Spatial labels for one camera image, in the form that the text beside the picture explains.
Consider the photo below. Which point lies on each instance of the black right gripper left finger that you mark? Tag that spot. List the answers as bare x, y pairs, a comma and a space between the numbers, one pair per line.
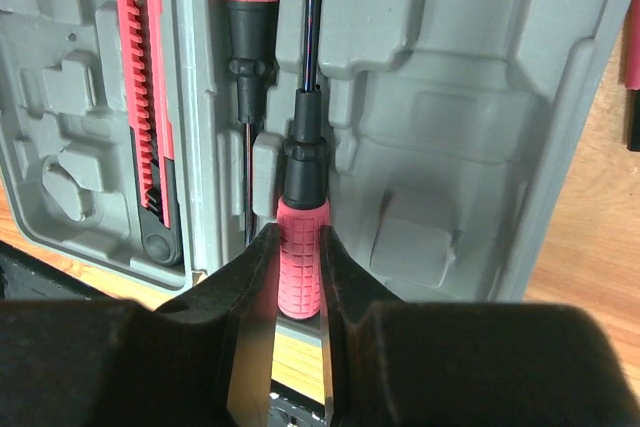
239, 302

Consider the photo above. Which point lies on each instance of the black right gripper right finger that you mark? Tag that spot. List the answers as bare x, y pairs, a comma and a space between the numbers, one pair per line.
388, 362

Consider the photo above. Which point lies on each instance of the pink black screwdriver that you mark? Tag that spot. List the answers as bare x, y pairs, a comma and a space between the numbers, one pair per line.
252, 28
303, 208

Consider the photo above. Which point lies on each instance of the pink black utility knife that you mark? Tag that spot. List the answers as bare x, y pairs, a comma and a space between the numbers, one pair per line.
151, 133

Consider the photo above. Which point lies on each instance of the grey plastic tool case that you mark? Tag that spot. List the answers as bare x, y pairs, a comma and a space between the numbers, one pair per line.
450, 126

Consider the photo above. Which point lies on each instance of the pink hex key set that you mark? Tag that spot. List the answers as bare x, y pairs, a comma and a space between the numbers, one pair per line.
630, 57

